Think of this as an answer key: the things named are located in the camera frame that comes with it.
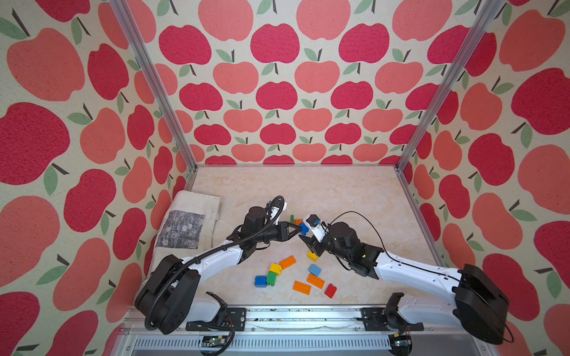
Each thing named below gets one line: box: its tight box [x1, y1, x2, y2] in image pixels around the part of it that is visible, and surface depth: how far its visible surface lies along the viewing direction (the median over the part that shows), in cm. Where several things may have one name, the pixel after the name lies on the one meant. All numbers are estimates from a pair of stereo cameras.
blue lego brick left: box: [253, 275, 268, 288], surface depth 82 cm
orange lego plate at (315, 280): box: [306, 272, 326, 290], surface depth 84 cm
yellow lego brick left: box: [268, 262, 283, 276], surface depth 86 cm
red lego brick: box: [324, 283, 338, 299], surface depth 82 cm
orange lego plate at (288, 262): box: [279, 255, 297, 271], surface depth 88 cm
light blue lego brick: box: [308, 264, 323, 277], surface depth 88 cm
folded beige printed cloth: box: [148, 190, 221, 277], surface depth 94 cm
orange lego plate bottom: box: [292, 280, 312, 296], surface depth 82 cm
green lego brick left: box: [266, 270, 277, 287], surface depth 84 cm
